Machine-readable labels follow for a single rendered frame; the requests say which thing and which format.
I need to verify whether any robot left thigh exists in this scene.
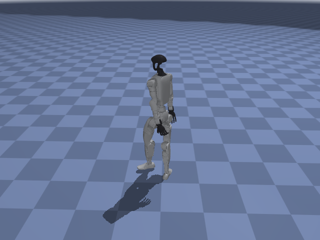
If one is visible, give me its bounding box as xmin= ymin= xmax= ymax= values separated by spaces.
xmin=143 ymin=117 xmax=158 ymax=147

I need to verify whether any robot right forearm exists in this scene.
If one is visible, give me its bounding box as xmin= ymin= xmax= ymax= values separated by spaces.
xmin=167 ymin=94 xmax=174 ymax=110

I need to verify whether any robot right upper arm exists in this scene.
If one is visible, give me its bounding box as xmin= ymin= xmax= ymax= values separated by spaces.
xmin=168 ymin=73 xmax=173 ymax=96

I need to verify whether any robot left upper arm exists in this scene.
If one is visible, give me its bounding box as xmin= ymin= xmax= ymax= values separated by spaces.
xmin=147 ymin=78 xmax=158 ymax=105

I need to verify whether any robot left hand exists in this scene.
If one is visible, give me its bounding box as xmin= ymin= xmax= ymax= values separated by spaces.
xmin=156 ymin=119 xmax=169 ymax=136

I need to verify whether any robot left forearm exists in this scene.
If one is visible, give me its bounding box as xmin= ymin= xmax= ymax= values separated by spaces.
xmin=149 ymin=100 xmax=160 ymax=125

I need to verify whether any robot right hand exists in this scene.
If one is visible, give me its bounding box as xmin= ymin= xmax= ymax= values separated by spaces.
xmin=168 ymin=106 xmax=177 ymax=123

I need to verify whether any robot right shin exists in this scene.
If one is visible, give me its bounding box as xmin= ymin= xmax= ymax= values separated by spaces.
xmin=162 ymin=143 xmax=171 ymax=174

